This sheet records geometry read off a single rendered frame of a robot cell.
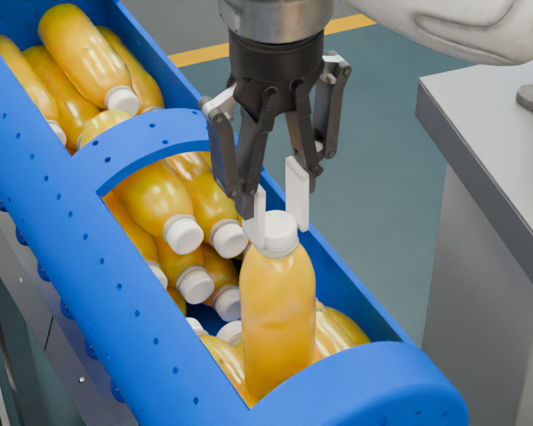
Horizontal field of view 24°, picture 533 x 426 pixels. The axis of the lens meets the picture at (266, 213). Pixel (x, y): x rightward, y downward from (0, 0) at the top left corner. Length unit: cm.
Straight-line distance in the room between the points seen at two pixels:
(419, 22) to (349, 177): 237
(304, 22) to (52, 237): 58
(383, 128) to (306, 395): 220
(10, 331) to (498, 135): 108
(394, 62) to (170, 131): 216
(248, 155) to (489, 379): 98
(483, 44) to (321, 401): 47
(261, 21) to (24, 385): 165
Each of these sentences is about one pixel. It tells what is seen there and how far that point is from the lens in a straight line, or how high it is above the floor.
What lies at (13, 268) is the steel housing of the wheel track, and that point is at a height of 88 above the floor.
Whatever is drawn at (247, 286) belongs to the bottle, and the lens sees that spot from 114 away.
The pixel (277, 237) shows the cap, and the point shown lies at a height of 135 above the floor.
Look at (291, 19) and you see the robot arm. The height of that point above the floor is 161.
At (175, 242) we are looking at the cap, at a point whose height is 117.
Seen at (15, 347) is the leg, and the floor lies 32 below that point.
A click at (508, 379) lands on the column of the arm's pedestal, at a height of 69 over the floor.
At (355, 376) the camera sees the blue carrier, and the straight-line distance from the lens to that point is 115.
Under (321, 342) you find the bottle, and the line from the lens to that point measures 127.
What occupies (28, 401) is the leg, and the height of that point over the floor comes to 15.
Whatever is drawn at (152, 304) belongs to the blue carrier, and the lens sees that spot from 126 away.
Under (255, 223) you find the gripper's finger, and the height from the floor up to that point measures 137.
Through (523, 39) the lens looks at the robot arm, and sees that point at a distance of 76.
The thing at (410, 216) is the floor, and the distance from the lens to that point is 305.
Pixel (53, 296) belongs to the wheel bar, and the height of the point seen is 93.
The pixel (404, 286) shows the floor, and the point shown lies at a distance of 289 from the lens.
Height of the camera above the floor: 214
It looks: 45 degrees down
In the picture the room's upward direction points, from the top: straight up
